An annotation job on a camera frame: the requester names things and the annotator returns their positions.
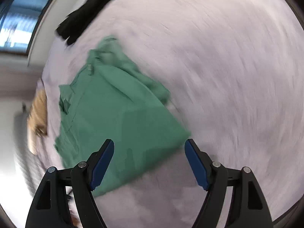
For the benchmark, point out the beige striped cloth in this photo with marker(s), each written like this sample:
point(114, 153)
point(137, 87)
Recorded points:
point(38, 114)

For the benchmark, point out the black folded cloth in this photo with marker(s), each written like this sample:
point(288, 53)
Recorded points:
point(78, 21)

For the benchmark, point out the lavender blanket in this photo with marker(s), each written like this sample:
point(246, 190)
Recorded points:
point(225, 76)

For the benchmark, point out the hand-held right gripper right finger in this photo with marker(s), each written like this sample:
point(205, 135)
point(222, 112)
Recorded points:
point(196, 163)

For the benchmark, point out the window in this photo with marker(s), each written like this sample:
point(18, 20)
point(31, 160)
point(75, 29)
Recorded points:
point(19, 21)

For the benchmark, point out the green work jacket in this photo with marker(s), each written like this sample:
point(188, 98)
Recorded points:
point(118, 114)

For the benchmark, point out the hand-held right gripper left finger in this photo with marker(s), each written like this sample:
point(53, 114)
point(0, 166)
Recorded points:
point(102, 163)

